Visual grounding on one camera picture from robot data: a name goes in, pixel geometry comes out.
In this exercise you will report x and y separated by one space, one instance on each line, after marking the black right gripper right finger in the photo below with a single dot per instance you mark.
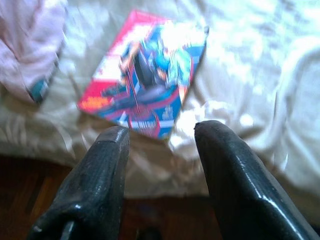
237 187

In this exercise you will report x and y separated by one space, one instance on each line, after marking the colourful comic book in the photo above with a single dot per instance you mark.
145 75

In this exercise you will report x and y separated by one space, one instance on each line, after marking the pink cartoon print blanket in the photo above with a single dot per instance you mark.
27 45

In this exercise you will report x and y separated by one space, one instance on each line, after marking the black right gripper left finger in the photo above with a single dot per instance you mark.
100 175

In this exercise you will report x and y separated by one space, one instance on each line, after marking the beige floral bed sheet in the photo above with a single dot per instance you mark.
237 62

